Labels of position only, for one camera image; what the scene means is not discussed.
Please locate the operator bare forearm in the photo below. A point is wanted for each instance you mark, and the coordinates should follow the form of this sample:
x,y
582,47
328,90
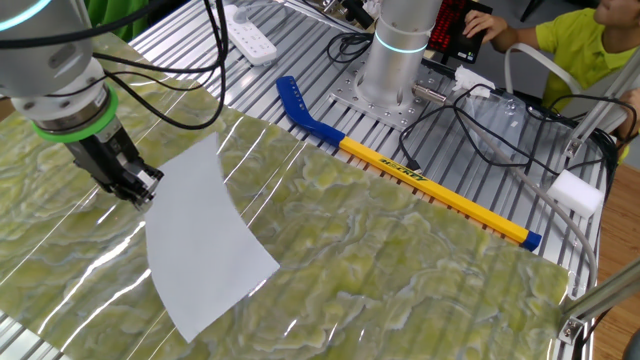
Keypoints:
x,y
520,37

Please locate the green cloth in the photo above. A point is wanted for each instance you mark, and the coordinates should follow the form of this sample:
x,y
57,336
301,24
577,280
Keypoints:
x,y
115,17

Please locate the operator hand behind post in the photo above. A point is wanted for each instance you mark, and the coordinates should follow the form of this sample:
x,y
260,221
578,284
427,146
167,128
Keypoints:
x,y
631,112

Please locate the clear plastic sheet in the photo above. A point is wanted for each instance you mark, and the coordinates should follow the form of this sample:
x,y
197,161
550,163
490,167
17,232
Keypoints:
x,y
500,120

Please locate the white plastic adapter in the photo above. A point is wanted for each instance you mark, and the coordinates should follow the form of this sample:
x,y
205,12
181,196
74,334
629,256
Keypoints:
x,y
470,80

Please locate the black cylindrical tool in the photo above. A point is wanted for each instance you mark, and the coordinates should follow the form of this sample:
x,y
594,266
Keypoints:
x,y
357,12

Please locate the green marble pattern mat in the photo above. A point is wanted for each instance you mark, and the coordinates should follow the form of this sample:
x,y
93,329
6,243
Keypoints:
x,y
400,260

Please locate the white paper sheet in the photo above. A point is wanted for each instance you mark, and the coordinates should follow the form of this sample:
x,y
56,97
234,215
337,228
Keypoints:
x,y
200,250

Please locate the operator hand on keypad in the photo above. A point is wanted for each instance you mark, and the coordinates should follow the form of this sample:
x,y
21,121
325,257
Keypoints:
x,y
487,26

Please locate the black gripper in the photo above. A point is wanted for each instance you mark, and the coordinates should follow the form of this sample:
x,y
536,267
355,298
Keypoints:
x,y
107,155

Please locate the person in yellow shirt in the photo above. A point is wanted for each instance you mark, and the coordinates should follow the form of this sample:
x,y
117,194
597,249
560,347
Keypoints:
x,y
580,45

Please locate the aluminium frame post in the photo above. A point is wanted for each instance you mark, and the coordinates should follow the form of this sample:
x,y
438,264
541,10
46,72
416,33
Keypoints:
x,y
600,107
600,295

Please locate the white foam block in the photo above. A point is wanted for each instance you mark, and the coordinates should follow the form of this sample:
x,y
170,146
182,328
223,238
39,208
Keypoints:
x,y
575,192

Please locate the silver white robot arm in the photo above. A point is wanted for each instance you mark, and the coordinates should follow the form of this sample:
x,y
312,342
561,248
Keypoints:
x,y
45,65

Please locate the black keypad with red lights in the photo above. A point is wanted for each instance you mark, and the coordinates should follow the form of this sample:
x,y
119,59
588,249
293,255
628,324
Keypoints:
x,y
450,30

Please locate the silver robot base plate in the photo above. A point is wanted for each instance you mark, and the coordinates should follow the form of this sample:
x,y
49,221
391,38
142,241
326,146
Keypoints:
x,y
395,116

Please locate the white curved chair armrest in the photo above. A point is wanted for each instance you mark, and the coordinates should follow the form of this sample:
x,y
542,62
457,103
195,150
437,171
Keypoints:
x,y
507,70

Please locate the white power strip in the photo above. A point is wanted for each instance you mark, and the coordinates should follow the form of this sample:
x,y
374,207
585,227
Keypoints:
x,y
250,40

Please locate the blue yellow hockey stick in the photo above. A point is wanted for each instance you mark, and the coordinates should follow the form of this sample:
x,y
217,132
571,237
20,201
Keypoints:
x,y
440,192

